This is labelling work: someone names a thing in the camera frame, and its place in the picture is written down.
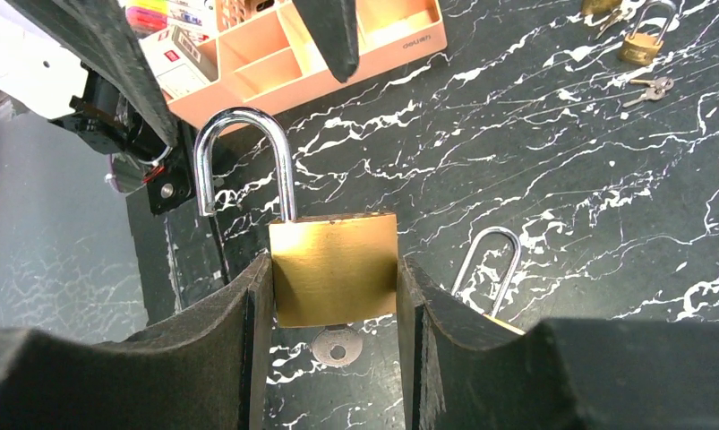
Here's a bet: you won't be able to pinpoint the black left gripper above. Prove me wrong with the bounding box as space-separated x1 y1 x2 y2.
9 0 177 168

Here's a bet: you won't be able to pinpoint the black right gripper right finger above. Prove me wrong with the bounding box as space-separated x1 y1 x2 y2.
397 259 719 429

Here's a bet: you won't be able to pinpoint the colourful marker set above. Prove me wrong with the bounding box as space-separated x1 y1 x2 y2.
124 0 218 38

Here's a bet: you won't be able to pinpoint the brass padlock with key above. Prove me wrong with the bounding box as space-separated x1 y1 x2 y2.
579 0 630 39
617 0 677 66

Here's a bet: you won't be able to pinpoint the orange plastic desk organizer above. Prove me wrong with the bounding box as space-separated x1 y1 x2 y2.
167 1 448 128

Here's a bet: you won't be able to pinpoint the white red small box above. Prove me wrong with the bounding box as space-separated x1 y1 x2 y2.
139 26 218 99

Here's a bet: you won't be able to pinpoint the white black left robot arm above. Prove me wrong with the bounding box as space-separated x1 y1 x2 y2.
0 1 174 164

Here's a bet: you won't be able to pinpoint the small brass padlock shackle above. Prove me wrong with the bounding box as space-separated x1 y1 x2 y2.
193 107 398 367

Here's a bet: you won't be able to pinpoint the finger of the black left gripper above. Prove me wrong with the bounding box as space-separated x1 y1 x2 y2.
294 0 359 83

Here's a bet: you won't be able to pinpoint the large brass padlock shackle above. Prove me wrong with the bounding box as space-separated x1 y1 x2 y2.
450 226 526 337

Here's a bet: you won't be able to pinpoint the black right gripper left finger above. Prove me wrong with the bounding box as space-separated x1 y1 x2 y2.
0 254 274 429

